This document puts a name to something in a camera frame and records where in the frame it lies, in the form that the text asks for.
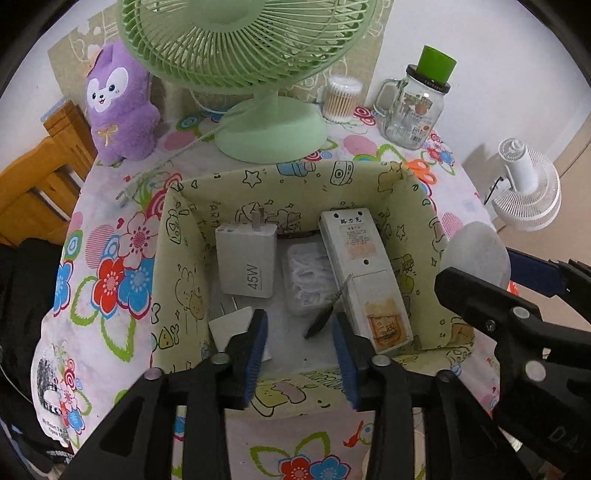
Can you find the yellow printed fabric storage basket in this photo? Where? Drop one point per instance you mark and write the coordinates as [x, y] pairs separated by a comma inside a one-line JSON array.
[[184, 258]]

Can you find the white fan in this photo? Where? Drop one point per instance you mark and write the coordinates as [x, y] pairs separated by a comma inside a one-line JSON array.
[[526, 184]]

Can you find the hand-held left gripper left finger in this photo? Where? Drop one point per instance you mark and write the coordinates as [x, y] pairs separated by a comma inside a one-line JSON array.
[[256, 355]]

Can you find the small white charger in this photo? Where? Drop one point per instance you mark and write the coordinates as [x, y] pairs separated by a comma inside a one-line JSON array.
[[226, 328]]

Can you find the clear box of floss picks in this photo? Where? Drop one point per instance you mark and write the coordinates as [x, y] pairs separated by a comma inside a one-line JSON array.
[[304, 277]]

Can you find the green plastic cup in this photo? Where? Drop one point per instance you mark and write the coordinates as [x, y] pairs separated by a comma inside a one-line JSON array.
[[436, 62]]

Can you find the white rectangular electronic device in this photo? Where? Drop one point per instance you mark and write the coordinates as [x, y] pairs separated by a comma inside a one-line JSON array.
[[364, 267]]

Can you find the glass jar mug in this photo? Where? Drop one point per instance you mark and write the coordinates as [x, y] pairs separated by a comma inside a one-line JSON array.
[[411, 115]]

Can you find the green desk fan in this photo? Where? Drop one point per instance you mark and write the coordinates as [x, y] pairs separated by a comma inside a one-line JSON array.
[[272, 124]]

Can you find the cotton swab container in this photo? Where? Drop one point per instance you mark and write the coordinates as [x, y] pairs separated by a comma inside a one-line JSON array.
[[340, 101]]

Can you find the wooden furniture frame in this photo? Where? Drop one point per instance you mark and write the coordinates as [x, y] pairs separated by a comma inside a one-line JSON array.
[[37, 184]]

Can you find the purple plush toy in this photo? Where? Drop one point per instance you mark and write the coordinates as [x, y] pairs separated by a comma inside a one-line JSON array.
[[120, 115]]

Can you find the large white charger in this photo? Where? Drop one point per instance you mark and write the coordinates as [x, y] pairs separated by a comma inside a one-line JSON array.
[[247, 258]]

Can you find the floral tablecloth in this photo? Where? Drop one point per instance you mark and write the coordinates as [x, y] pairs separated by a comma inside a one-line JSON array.
[[111, 286]]

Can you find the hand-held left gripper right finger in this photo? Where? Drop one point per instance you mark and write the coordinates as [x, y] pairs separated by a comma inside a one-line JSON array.
[[346, 360]]

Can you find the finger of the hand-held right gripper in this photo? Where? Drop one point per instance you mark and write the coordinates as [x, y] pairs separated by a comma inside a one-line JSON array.
[[521, 341], [531, 272]]

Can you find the white round disc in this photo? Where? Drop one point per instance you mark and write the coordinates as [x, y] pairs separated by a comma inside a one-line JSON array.
[[475, 254]]

